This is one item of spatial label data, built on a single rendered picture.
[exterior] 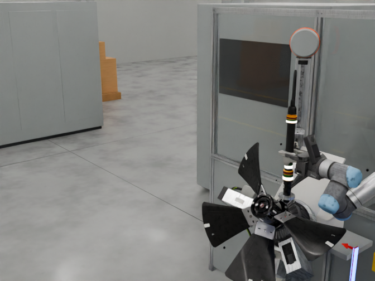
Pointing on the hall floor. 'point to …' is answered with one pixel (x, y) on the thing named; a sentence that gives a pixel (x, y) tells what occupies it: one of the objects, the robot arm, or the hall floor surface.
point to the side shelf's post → (327, 266)
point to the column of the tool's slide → (303, 90)
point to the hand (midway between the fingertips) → (284, 150)
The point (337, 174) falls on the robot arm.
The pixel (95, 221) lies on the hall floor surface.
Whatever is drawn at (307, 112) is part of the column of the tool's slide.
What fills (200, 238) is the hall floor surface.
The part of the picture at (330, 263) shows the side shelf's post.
